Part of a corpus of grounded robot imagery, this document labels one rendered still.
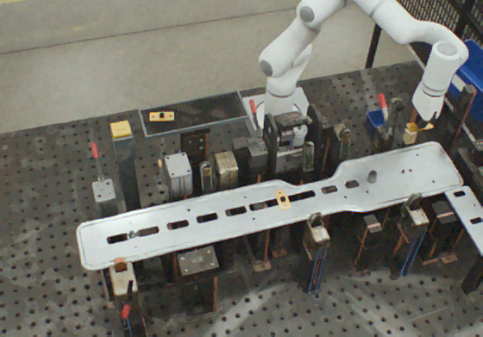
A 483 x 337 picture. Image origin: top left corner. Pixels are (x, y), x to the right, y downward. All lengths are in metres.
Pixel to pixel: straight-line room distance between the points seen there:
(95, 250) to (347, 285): 0.93
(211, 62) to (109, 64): 0.65
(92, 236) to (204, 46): 2.36
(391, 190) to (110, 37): 2.58
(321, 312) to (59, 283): 0.95
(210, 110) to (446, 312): 1.12
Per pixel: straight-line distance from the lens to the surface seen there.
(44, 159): 2.89
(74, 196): 2.74
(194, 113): 2.35
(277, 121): 2.34
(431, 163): 2.54
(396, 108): 2.41
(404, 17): 2.10
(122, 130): 2.31
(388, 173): 2.46
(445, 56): 2.04
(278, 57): 2.48
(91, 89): 4.15
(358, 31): 4.61
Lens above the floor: 2.87
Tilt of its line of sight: 51 degrees down
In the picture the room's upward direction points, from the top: 3 degrees clockwise
